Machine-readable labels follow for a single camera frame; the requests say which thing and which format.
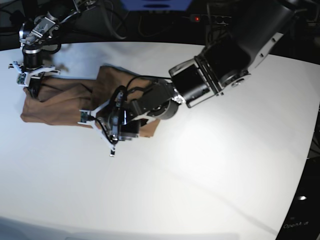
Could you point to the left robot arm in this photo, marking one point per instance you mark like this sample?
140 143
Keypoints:
224 63

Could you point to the tan brown T-shirt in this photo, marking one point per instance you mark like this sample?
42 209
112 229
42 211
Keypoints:
60 101

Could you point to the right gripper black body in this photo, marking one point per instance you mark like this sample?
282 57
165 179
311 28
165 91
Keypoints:
32 59

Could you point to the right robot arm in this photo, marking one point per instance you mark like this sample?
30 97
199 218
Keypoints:
41 35

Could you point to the black power strip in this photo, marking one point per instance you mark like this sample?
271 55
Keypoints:
210 19

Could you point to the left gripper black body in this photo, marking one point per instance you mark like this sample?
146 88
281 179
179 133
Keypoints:
118 128

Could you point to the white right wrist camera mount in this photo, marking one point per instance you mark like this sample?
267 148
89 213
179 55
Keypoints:
26 74

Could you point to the blue box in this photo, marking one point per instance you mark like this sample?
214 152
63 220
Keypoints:
156 5

